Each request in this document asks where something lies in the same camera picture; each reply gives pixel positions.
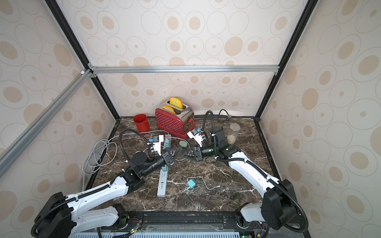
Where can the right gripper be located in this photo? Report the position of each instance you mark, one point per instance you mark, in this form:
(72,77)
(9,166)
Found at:
(198,152)

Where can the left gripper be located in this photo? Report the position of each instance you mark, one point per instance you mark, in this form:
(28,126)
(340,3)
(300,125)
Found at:
(169,159)

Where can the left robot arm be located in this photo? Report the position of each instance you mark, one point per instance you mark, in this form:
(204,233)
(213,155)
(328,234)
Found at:
(95,196)

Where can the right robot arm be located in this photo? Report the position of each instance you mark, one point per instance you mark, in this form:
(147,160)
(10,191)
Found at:
(279,206)

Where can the green earbud case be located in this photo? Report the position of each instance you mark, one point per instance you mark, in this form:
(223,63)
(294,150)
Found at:
(183,144)

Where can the white power strip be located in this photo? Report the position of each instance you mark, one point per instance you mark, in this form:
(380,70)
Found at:
(161,192)

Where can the red toaster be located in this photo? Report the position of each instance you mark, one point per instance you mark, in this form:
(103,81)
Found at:
(178,124)

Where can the red metal cup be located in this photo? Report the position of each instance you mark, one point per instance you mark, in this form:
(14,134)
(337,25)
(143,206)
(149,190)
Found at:
(141,122)

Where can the rear yellow toast slice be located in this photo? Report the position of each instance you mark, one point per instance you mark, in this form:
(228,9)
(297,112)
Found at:
(176,102)

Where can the yellow toast slice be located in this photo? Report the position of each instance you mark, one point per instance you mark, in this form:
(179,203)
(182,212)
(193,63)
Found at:
(176,102)
(168,108)

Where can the front yellow toast slice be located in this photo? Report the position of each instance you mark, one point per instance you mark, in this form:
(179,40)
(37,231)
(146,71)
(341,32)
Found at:
(168,108)

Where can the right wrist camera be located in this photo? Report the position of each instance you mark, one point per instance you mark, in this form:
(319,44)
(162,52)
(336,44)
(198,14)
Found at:
(198,136)

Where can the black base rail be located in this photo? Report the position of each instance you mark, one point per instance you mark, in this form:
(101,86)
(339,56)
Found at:
(181,224)

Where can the horizontal aluminium rail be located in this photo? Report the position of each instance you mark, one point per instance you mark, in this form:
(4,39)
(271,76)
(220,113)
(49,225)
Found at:
(185,69)

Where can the left aluminium rail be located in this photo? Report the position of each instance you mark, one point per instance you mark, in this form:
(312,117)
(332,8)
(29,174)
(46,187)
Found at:
(24,140)

